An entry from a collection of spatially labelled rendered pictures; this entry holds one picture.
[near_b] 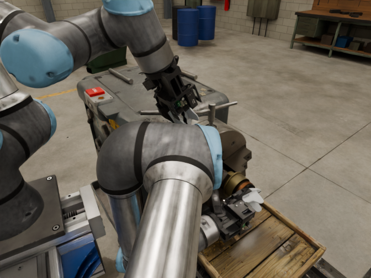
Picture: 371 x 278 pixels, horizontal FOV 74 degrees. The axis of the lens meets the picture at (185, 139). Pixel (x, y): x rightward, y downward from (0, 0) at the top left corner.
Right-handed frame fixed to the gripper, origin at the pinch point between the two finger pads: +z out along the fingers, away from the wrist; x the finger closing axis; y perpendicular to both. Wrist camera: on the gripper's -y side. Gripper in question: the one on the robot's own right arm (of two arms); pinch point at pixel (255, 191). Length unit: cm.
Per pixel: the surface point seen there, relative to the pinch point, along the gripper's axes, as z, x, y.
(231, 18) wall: 629, -73, -659
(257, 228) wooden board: 3.4, -19.7, 1.9
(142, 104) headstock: -16.0, 17.2, -44.1
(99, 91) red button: -26, 18, -62
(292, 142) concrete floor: 190, -109, -91
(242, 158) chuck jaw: 4.6, 3.8, -11.1
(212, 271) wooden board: -20.9, -17.7, 5.1
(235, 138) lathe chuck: 4.2, 10.4, -15.1
